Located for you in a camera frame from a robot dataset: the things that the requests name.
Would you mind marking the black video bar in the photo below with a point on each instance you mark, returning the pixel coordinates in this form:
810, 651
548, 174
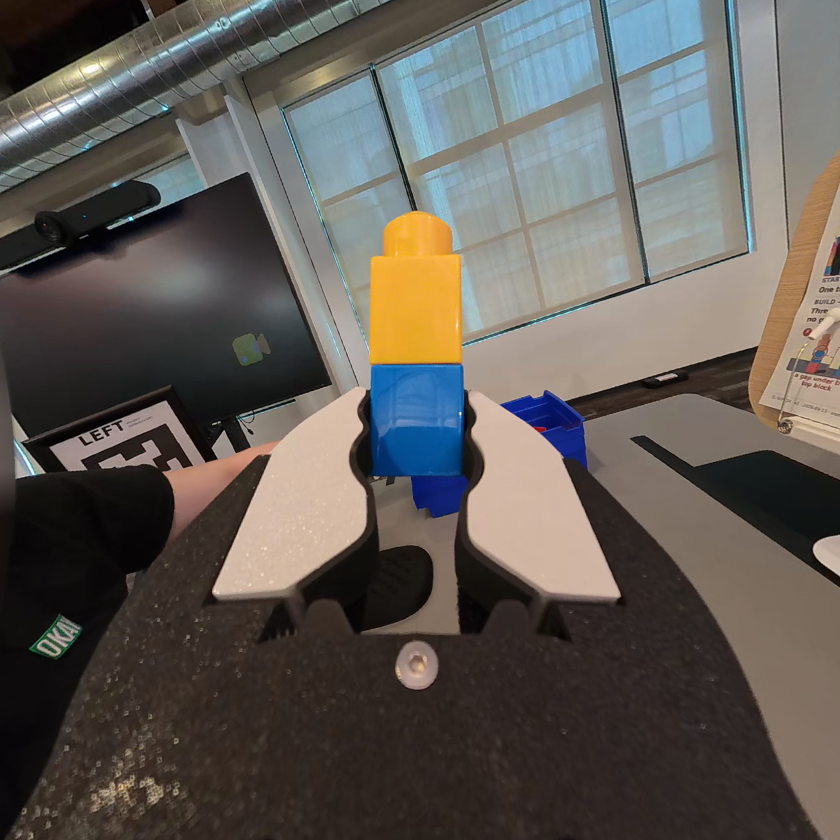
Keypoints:
85, 220

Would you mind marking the silver ventilation duct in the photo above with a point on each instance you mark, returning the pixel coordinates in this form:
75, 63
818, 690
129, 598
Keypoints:
197, 72

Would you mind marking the person's left forearm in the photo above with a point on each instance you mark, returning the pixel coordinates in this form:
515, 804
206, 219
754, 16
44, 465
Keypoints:
210, 485

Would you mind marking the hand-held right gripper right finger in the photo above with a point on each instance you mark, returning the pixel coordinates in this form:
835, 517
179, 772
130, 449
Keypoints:
544, 525

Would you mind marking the black power strip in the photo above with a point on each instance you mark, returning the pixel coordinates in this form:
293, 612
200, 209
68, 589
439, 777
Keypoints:
665, 379

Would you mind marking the blue plastic bin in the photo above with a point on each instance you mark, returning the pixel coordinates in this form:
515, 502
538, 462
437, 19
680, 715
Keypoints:
558, 433

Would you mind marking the large black screen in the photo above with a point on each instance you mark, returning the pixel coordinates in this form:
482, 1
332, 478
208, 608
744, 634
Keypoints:
164, 308

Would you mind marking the black white pattern sign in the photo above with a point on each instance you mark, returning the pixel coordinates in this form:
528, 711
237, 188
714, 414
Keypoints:
131, 439

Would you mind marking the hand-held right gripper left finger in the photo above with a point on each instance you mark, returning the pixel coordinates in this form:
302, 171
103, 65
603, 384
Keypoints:
289, 525

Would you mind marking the black rolling stand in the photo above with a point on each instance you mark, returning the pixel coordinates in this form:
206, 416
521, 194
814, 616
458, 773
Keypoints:
229, 433

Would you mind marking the orange mega block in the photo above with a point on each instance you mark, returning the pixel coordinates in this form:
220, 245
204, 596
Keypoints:
415, 308

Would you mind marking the printed instruction sheet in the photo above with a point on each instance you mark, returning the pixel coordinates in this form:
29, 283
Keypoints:
814, 341

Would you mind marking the black oval pad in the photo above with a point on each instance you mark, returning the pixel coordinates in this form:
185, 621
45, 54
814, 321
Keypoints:
400, 584

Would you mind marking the white framed window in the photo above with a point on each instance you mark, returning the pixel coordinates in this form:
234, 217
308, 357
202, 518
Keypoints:
558, 164

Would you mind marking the wooden display board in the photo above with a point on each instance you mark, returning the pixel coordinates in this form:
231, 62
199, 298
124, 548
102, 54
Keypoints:
778, 328

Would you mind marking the blue mega block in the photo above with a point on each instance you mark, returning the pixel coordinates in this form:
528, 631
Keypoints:
417, 420

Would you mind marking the person's black shirt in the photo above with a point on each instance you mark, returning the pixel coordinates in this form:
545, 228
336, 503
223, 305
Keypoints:
65, 558

